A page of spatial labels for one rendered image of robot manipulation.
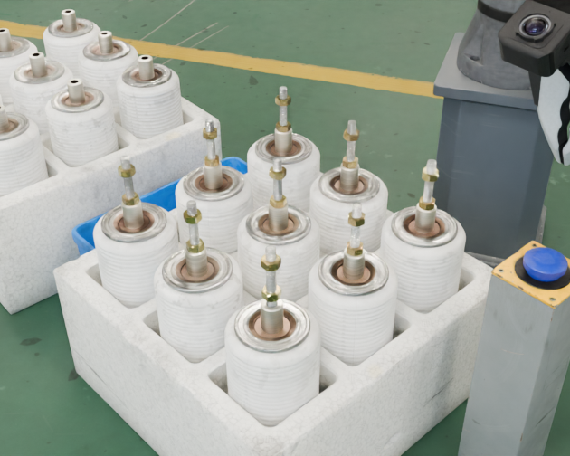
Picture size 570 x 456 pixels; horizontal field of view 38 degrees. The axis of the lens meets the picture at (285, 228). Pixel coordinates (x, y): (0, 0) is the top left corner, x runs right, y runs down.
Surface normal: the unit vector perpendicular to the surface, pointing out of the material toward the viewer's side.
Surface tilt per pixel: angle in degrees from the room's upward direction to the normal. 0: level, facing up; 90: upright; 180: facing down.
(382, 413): 90
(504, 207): 90
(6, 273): 90
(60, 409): 0
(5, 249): 90
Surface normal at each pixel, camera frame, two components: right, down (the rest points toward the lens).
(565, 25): -0.31, -0.49
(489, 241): -0.33, 0.57
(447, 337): 0.68, 0.44
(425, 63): 0.00, -0.80
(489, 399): -0.73, 0.41
